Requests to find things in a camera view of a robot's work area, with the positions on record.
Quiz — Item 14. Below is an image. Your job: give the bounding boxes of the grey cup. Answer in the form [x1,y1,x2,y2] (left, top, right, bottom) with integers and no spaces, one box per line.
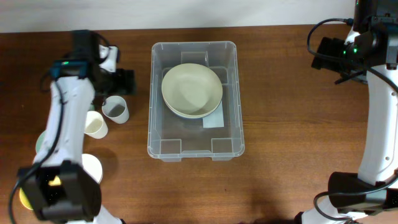
[101,96,129,124]

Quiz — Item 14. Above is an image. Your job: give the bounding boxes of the cream cup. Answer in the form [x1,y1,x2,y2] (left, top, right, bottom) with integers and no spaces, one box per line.
[85,111,108,139]

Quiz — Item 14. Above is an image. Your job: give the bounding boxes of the cream bowl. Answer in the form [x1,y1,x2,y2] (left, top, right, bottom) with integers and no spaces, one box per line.
[164,100,222,119]
[161,63,223,105]

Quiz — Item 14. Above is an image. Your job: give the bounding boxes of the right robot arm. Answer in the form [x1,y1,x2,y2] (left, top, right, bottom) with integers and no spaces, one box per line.
[294,0,397,224]

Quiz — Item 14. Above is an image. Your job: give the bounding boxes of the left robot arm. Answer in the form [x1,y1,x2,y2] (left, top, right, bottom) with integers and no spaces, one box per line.
[14,30,136,223]

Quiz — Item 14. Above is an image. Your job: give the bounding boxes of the clear plastic storage container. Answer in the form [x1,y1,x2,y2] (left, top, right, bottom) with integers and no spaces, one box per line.
[147,41,245,162]

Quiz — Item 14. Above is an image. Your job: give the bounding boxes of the white label in container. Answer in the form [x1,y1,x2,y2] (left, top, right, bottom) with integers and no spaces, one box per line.
[202,101,224,128]

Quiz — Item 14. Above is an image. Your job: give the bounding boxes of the small white bowl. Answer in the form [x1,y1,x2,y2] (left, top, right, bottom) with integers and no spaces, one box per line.
[82,154,103,184]

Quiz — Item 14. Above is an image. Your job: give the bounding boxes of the small green bowl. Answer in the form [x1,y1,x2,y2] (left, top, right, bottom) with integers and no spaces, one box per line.
[35,131,45,153]

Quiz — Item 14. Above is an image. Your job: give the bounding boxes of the small yellow bowl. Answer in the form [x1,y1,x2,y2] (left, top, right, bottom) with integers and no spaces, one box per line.
[19,175,62,210]

